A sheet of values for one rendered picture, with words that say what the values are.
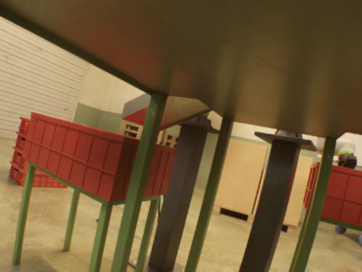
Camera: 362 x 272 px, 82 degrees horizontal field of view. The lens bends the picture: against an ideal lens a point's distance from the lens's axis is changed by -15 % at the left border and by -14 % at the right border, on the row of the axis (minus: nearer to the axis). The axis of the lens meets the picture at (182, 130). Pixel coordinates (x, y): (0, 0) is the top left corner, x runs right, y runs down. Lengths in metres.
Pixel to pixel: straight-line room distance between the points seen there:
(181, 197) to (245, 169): 1.92
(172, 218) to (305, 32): 1.26
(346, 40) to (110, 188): 0.73
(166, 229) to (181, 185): 0.28
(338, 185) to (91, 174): 0.96
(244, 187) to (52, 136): 2.59
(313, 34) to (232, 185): 3.01
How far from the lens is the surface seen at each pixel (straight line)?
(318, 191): 0.93
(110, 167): 0.81
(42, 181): 2.77
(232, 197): 3.25
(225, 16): 0.29
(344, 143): 1.49
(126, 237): 0.82
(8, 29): 5.99
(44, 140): 1.12
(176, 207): 1.39
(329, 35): 0.30
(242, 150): 3.22
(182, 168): 1.37
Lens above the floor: 0.77
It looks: 4 degrees up
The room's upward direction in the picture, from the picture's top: 14 degrees clockwise
